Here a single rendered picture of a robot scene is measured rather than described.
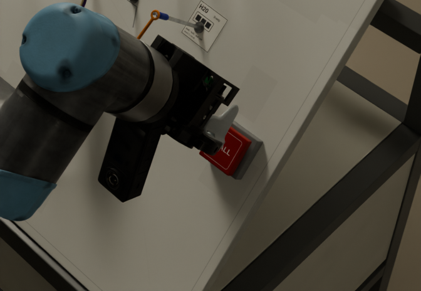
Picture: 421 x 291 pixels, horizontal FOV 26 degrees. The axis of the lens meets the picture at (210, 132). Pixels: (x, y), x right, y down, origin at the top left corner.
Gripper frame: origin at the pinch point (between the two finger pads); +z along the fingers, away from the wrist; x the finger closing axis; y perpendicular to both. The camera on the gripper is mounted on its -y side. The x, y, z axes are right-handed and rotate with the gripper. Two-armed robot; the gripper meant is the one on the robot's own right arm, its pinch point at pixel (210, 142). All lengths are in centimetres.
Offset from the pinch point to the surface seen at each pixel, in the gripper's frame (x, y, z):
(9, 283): 40, -47, 46
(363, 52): 54, 35, 162
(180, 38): 14.9, 7.9, 5.7
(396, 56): 46, 39, 166
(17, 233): 22.8, -27.9, 11.8
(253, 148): -2.7, 1.9, 5.2
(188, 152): 5.6, -3.5, 7.7
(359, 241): -6, -4, 59
